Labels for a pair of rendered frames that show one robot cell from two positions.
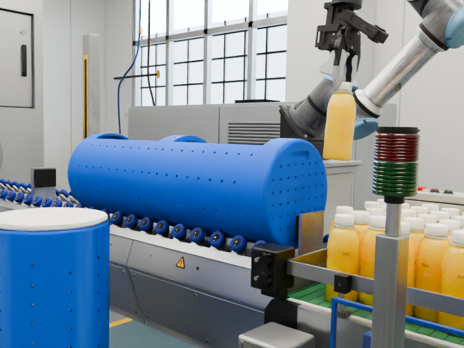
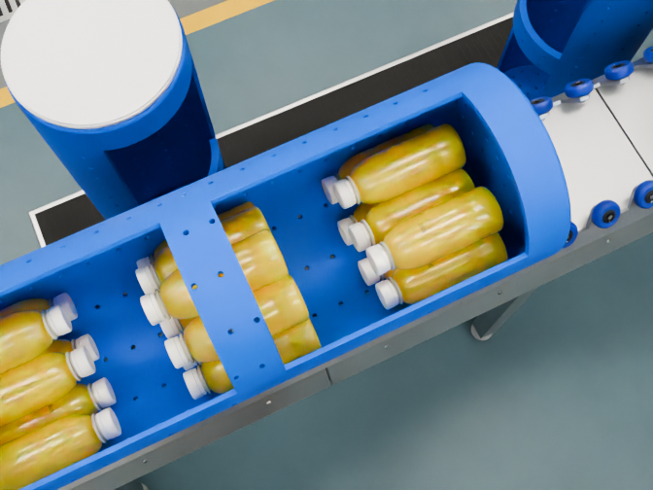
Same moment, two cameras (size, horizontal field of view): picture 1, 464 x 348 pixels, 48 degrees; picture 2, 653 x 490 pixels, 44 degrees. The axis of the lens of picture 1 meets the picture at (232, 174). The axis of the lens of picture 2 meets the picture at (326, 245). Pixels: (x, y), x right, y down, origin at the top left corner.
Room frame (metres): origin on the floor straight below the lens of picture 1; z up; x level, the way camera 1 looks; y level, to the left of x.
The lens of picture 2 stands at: (1.83, -0.04, 2.10)
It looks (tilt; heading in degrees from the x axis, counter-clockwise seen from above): 72 degrees down; 113
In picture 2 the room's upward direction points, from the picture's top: straight up
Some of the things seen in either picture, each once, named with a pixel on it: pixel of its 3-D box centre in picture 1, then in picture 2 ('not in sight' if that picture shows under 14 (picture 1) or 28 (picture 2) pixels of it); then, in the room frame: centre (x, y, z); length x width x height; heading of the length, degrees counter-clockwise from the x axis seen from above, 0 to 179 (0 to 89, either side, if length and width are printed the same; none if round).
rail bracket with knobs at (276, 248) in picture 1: (274, 269); not in sight; (1.11, -0.10, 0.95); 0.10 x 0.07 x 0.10; 138
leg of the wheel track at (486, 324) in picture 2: not in sight; (506, 300); (2.04, 0.54, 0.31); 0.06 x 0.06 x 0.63; 48
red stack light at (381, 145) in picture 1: (396, 147); not in sight; (0.76, -0.24, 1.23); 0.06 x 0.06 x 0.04
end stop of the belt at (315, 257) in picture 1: (336, 251); not in sight; (1.23, -0.26, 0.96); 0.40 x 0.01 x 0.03; 138
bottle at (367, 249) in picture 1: (376, 264); not in sight; (1.05, -0.30, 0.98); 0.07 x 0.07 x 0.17
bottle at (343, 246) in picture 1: (342, 262); not in sight; (1.06, -0.23, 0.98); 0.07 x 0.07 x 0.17
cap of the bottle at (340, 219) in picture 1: (344, 219); not in sight; (1.06, -0.23, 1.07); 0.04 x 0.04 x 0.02
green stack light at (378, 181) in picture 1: (395, 177); not in sight; (0.76, -0.24, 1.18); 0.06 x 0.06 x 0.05
